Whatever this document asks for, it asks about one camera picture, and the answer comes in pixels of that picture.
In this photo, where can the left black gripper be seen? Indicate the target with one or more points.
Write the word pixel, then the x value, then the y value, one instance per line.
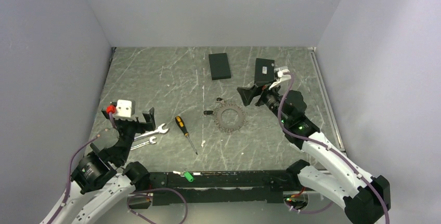
pixel 142 127

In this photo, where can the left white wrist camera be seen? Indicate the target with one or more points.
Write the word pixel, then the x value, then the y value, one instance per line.
pixel 121 108

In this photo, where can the large silver wrench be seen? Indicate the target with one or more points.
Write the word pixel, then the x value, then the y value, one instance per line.
pixel 161 129

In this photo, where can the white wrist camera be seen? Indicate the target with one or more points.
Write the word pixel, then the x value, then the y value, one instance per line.
pixel 121 108
pixel 281 75

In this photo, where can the yellow black screwdriver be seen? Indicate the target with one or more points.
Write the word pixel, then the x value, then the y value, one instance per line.
pixel 181 125

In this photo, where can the left black box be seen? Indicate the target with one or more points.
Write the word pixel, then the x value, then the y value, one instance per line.
pixel 219 66

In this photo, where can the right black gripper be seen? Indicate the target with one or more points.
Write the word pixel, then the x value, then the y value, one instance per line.
pixel 247 94

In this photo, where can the right black box with label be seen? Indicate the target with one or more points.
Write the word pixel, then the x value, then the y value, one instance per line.
pixel 264 71

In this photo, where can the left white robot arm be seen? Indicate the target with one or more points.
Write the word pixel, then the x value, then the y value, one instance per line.
pixel 104 176

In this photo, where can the small silver wrench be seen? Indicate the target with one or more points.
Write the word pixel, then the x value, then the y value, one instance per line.
pixel 151 141

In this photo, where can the green key tag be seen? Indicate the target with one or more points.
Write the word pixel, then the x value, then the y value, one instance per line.
pixel 188 176

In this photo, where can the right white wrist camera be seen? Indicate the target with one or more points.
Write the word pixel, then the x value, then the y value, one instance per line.
pixel 281 75

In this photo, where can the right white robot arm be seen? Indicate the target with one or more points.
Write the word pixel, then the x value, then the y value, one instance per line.
pixel 363 197

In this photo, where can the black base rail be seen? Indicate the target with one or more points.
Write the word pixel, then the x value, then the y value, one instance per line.
pixel 166 188

